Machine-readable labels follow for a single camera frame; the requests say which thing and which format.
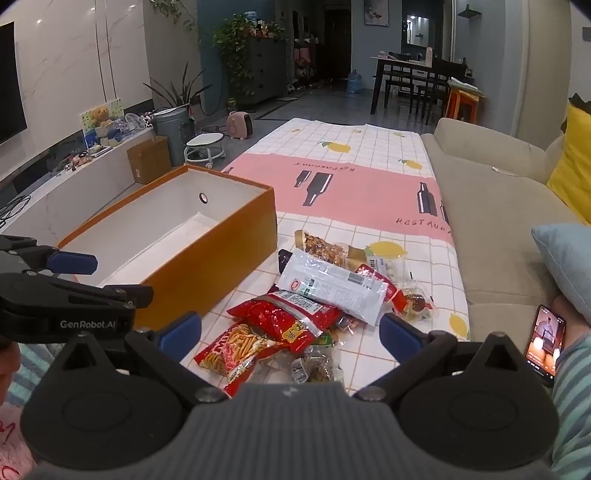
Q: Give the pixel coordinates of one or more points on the brown cardboard box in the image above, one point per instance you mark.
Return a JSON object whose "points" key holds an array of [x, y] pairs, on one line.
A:
{"points": [[147, 161]]}

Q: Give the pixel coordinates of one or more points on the clear white-ball snack packet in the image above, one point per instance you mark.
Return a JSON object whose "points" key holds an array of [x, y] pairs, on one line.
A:
{"points": [[392, 267]]}

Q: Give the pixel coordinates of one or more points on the grey trash bin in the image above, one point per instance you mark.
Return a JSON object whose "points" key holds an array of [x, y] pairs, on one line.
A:
{"points": [[173, 134]]}

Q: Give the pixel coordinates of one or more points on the pink printed cloth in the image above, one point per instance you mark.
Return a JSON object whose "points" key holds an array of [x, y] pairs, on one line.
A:
{"points": [[11, 443]]}

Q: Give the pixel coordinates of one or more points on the shoe rack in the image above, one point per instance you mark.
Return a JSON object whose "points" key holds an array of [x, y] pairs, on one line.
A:
{"points": [[304, 62]]}

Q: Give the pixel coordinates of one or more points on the person's striped leg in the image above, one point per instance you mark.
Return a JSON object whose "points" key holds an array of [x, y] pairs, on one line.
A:
{"points": [[34, 364], [575, 406]]}

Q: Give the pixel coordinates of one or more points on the dark dining table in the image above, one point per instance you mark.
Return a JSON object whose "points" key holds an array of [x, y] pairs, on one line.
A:
{"points": [[401, 62]]}

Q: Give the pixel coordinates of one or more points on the black television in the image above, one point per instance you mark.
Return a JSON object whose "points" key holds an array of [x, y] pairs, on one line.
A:
{"points": [[9, 83]]}

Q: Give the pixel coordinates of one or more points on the grey drawer cabinet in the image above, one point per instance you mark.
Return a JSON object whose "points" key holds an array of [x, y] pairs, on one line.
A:
{"points": [[268, 69]]}

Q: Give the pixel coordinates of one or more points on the pile of small trinkets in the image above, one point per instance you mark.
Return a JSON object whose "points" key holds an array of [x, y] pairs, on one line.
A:
{"points": [[76, 160]]}

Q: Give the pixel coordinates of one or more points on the white rolling stool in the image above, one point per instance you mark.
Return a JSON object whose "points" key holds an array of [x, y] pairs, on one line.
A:
{"points": [[203, 143]]}

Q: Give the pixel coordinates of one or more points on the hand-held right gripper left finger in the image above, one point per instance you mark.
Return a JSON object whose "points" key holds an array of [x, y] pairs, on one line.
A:
{"points": [[180, 330]]}

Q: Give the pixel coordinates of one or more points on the pink bottle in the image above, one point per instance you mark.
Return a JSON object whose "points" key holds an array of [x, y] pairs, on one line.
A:
{"points": [[429, 54]]}

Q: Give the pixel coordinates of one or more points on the yellow cushion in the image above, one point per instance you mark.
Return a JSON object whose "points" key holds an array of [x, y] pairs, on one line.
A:
{"points": [[575, 166]]}

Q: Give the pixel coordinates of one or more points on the row of small ornaments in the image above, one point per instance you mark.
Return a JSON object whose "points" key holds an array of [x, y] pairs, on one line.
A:
{"points": [[265, 28]]}

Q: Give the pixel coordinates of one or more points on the person's left hand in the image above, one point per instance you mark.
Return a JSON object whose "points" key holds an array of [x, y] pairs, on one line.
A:
{"points": [[7, 369]]}

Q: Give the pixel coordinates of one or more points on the person's striped right leg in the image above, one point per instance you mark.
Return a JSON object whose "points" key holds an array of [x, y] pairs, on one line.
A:
{"points": [[575, 406]]}

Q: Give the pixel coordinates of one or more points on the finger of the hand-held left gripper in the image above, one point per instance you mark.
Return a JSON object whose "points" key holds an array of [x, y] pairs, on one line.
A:
{"points": [[71, 262], [115, 295]]}

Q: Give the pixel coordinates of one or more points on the pink checked printed tablecloth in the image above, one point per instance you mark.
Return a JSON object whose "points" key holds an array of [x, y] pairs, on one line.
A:
{"points": [[369, 194]]}

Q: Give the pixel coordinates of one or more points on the stack of papers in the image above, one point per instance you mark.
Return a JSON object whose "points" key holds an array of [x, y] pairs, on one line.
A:
{"points": [[466, 86]]}

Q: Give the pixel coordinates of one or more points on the blue water jug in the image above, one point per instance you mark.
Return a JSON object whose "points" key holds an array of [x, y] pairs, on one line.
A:
{"points": [[354, 83]]}

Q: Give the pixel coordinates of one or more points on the teddy bear picture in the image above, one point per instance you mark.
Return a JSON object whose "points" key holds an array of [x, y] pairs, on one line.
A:
{"points": [[99, 115]]}

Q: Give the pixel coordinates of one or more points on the orange stool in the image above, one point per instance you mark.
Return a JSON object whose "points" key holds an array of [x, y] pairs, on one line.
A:
{"points": [[461, 104]]}

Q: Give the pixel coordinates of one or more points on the green sausage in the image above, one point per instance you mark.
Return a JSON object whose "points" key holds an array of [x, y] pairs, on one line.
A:
{"points": [[325, 340]]}

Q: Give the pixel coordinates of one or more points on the hanging vine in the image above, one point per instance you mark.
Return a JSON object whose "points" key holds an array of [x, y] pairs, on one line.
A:
{"points": [[173, 9]]}

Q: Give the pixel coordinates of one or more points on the dark cloth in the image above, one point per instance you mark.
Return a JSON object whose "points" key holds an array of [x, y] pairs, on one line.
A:
{"points": [[579, 101]]}

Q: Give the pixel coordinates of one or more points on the white snack packet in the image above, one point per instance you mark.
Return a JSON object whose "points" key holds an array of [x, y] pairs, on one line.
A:
{"points": [[332, 281]]}

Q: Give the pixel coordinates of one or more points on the blue white storage basket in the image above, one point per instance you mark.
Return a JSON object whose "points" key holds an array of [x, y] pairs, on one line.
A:
{"points": [[108, 136]]}

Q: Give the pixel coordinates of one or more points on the orange cardboard storage box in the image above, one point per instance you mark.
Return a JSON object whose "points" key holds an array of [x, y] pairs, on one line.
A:
{"points": [[221, 258]]}

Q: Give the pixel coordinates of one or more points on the long-leaf potted plant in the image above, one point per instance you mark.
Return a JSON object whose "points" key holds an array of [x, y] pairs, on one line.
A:
{"points": [[178, 94]]}

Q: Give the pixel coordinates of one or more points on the red label dried meat packet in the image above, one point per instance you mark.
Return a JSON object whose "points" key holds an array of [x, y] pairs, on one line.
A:
{"points": [[393, 294]]}

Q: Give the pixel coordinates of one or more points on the white marble television console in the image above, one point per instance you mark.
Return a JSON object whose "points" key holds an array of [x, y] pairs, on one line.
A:
{"points": [[69, 194]]}

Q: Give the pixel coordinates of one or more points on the red silver-topped snack packet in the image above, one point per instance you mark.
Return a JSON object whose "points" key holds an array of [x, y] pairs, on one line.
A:
{"points": [[286, 323]]}

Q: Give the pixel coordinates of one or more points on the small yellow pot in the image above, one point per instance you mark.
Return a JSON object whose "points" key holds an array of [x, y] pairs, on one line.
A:
{"points": [[231, 102]]}

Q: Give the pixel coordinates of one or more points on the light blue cushion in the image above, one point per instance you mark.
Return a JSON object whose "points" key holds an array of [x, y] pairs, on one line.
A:
{"points": [[568, 263]]}

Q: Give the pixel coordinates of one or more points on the beige sofa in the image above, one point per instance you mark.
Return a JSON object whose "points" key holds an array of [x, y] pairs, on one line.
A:
{"points": [[489, 230]]}

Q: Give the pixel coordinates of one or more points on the small red clear packet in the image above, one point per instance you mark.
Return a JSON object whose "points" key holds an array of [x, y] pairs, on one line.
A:
{"points": [[415, 304]]}

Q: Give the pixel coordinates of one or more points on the pink heater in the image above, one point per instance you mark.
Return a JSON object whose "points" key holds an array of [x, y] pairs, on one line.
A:
{"points": [[240, 124]]}

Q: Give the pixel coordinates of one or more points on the wall picture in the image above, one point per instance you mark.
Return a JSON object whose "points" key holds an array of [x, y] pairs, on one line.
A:
{"points": [[375, 11]]}

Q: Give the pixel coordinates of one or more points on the leafy climbing potted plant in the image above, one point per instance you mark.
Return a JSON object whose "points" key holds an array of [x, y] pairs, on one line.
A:
{"points": [[235, 41]]}

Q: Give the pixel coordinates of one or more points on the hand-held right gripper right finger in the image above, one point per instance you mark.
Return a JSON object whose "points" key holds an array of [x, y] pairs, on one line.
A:
{"points": [[399, 334]]}

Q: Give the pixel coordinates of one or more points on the dark door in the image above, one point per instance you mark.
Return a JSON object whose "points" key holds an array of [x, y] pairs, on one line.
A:
{"points": [[338, 44]]}

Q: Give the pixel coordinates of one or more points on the clear mixed nut packet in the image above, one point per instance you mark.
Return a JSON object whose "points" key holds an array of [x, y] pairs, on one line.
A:
{"points": [[323, 249]]}

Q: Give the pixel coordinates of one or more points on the small dark snack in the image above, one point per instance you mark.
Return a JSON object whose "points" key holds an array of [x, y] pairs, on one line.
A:
{"points": [[348, 321]]}

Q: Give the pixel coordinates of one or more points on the small clear nut packet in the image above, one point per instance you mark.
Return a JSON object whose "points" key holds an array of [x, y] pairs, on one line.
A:
{"points": [[318, 367]]}

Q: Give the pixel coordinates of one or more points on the smartphone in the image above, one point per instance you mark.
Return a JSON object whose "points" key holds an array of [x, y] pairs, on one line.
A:
{"points": [[545, 341]]}

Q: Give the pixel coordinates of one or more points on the person's striped left leg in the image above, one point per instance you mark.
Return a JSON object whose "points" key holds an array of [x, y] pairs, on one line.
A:
{"points": [[34, 364]]}

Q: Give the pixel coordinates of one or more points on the dark wall shelf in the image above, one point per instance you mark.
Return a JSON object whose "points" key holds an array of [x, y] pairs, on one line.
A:
{"points": [[468, 13]]}

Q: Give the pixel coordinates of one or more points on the red noodle-stick snack packet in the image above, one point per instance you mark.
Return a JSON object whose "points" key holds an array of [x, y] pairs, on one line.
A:
{"points": [[231, 355]]}

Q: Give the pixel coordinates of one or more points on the dark dining chair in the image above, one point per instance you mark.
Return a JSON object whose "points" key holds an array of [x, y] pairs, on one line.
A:
{"points": [[438, 74]]}

